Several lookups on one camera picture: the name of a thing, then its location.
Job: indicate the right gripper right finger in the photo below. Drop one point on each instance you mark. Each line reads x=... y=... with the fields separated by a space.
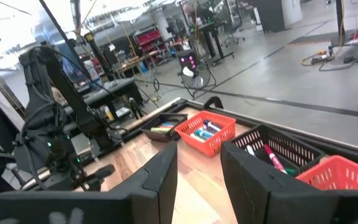
x=253 y=186

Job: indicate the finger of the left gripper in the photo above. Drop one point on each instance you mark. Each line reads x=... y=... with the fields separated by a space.
x=102 y=172

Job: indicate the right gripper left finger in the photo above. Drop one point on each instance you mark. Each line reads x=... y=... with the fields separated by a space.
x=154 y=186

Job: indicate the thin red marker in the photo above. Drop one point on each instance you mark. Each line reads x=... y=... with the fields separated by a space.
x=273 y=158

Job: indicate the thin dark blue marker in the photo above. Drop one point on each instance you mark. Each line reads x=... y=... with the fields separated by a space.
x=250 y=150

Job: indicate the thin green Expo marker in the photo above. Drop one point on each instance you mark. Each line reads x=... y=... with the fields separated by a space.
x=291 y=171

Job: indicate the thick lime green marker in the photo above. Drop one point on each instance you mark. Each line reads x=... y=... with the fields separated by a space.
x=160 y=129

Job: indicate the thick sky blue marker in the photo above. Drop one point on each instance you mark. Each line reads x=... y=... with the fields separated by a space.
x=168 y=124

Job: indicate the teal Expo marker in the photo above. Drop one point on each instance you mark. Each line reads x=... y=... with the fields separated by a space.
x=204 y=133

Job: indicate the dark blue Expo marker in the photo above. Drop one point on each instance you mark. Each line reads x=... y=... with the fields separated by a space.
x=212 y=125

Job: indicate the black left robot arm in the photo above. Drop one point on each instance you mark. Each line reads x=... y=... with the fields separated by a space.
x=70 y=93

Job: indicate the black plastic basket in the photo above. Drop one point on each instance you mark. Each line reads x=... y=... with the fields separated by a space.
x=291 y=146
x=166 y=137

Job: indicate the orange plastic basket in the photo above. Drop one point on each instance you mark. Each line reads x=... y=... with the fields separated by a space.
x=210 y=147
x=337 y=174

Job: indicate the yellow bottle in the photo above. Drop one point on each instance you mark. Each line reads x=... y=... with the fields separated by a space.
x=108 y=113

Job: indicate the dark grey desk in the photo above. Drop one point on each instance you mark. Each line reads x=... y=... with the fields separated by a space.
x=110 y=90

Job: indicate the black table clamp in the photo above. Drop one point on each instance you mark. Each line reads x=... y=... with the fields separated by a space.
x=213 y=100

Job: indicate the black floor fan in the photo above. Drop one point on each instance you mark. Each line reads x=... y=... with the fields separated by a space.
x=196 y=77

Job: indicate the black box with pink lights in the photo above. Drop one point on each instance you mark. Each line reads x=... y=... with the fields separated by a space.
x=187 y=59

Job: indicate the shelf with red bins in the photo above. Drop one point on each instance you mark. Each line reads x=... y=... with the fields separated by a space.
x=149 y=37

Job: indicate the black standing desk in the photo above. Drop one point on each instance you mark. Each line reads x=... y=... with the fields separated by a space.
x=213 y=37

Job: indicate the black cabinet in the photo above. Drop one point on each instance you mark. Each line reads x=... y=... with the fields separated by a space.
x=269 y=15

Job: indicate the person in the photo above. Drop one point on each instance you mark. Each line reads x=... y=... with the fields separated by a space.
x=191 y=15

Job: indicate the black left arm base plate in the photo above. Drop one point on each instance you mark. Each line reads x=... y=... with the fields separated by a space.
x=104 y=147

